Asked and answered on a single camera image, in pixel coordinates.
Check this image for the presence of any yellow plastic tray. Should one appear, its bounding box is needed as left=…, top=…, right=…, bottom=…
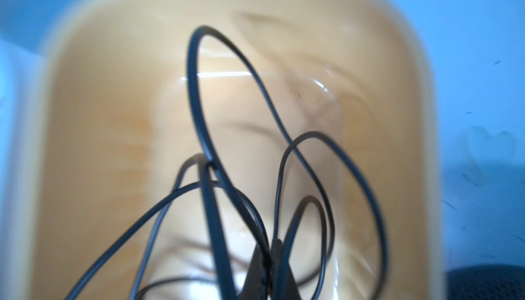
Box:
left=28, top=0, right=446, bottom=299

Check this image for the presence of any black cable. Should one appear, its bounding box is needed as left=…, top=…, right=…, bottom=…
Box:
left=65, top=25, right=389, bottom=300

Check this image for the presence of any grey cable spool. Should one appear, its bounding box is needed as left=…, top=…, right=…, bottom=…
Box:
left=447, top=264, right=524, bottom=300

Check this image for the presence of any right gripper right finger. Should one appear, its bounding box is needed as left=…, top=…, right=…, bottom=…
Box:
left=270, top=239, right=301, bottom=300

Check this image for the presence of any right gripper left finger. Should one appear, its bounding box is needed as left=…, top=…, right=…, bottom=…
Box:
left=237, top=246, right=268, bottom=300

